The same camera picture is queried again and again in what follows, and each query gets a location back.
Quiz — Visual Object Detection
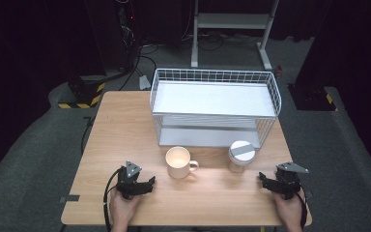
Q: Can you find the person's left hand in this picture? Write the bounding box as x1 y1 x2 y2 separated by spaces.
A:
109 192 143 232

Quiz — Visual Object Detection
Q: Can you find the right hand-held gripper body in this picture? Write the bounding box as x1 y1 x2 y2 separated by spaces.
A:
274 161 310 200

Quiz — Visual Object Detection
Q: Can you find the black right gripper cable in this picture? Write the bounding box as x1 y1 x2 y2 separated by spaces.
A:
297 191 308 229

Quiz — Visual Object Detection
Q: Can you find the white wire shelf rack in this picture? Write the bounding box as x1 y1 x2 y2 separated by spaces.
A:
149 68 283 150

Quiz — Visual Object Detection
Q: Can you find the person's right hand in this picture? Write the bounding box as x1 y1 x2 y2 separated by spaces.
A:
272 188 305 232

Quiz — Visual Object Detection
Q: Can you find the black cable bundle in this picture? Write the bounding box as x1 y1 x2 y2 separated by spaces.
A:
118 38 159 92

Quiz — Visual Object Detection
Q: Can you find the white metal stand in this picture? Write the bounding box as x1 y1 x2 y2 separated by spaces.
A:
190 0 280 71

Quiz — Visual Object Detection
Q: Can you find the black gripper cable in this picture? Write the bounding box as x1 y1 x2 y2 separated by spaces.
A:
297 191 308 229
101 166 126 232

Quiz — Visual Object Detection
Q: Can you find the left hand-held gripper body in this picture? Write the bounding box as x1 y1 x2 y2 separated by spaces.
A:
115 159 143 200

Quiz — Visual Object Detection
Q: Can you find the black floor cable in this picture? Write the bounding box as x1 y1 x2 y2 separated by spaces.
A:
80 115 97 157

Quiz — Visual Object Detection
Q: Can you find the glass jar with white lid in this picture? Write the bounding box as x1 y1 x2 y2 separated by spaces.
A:
227 139 257 174

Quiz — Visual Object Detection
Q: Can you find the grey tape strip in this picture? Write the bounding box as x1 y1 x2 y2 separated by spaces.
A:
58 194 81 204

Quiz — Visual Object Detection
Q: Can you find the yellow black striped base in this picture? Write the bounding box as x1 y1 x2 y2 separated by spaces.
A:
57 76 106 110
287 82 340 112

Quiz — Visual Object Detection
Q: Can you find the dark equipment tower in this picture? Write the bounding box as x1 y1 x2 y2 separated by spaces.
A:
83 0 141 73

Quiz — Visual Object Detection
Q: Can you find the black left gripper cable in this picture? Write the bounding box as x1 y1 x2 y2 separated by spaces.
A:
101 166 126 232

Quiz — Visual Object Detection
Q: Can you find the cream ceramic mug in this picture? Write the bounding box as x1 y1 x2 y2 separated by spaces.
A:
164 146 200 180

